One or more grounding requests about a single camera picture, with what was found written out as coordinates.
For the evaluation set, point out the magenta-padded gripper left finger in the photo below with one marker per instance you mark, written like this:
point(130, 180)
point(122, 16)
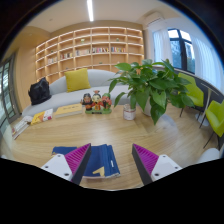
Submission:
point(58, 165)

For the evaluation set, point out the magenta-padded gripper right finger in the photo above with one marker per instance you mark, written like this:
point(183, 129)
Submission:
point(163, 165)

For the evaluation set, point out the blue printed towel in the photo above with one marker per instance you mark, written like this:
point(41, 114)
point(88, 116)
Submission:
point(100, 160)

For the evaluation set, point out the white chair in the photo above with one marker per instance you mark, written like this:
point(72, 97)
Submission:
point(210, 156)

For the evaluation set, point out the yellow and white book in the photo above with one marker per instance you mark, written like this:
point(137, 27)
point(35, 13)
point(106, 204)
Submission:
point(41, 117)

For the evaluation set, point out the white and red book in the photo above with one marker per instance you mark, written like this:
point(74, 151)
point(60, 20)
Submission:
point(20, 127)

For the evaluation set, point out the tan flat book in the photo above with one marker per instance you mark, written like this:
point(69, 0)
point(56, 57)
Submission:
point(68, 110)

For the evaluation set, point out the small white jar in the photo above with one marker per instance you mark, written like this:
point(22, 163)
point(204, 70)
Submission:
point(129, 112)

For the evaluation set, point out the grey curved sofa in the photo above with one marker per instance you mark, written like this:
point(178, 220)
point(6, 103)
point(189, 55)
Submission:
point(66, 96)

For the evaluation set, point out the colourful figurine group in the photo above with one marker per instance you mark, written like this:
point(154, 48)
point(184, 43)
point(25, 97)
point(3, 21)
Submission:
point(96, 102)

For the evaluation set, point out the black bag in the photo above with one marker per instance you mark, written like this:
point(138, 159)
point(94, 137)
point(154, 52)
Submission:
point(40, 91)

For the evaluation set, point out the green potted plant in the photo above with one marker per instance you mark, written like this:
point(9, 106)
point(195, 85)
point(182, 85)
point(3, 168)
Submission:
point(153, 86)

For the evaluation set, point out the glass door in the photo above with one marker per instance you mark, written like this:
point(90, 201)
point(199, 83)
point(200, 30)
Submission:
point(6, 96)

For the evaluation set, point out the yellow cushion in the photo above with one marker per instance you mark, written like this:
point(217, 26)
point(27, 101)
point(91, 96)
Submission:
point(77, 80)

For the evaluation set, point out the white curtain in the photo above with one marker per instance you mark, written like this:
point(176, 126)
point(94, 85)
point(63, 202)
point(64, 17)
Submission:
point(161, 45)
point(208, 63)

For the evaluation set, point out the dark framed window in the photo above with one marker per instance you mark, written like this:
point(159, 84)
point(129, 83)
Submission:
point(181, 50)

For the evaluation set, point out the white air conditioner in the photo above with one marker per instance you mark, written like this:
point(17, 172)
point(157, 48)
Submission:
point(154, 19)

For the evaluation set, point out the ceiling strip light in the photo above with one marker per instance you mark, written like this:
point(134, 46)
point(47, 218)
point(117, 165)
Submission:
point(90, 10)

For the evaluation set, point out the wooden wall shelf unit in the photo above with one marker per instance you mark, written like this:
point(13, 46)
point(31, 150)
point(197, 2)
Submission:
point(86, 46)

